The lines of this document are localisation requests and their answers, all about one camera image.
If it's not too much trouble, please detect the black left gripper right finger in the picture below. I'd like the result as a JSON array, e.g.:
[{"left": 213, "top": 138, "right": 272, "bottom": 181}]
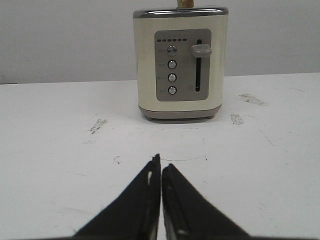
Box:
[{"left": 162, "top": 164, "right": 250, "bottom": 240}]

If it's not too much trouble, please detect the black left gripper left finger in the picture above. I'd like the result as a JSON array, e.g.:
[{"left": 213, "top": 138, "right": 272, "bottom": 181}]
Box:
[{"left": 73, "top": 154, "right": 161, "bottom": 240}]

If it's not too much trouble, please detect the cream two-slot toaster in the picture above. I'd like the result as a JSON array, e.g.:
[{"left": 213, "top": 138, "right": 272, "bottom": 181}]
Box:
[{"left": 132, "top": 5, "right": 229, "bottom": 120}]

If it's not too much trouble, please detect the toast slice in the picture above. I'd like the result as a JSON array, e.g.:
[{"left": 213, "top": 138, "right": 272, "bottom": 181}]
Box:
[{"left": 177, "top": 0, "right": 194, "bottom": 8}]

